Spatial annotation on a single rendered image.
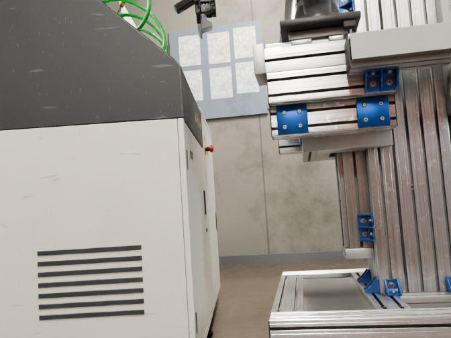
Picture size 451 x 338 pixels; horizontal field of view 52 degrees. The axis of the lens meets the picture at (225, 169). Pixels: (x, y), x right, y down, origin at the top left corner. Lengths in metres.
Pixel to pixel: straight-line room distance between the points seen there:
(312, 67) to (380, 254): 0.61
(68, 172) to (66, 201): 0.08
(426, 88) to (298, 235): 2.85
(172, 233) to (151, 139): 0.28
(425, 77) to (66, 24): 1.12
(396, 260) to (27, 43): 1.30
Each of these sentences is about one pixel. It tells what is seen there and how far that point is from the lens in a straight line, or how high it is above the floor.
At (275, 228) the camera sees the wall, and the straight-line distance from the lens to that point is 4.26.
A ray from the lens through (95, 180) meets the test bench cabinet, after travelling 1.38.
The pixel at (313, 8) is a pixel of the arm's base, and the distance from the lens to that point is 1.43.
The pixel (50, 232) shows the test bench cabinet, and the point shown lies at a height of 0.48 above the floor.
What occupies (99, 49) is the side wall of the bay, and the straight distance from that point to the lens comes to 1.45.
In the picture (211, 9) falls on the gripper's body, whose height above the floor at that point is 1.30.
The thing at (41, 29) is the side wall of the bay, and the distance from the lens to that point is 1.53.
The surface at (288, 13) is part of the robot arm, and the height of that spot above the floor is 1.35.
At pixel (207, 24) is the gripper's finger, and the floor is 1.25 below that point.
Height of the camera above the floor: 0.52
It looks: 5 degrees up
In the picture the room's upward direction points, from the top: 4 degrees counter-clockwise
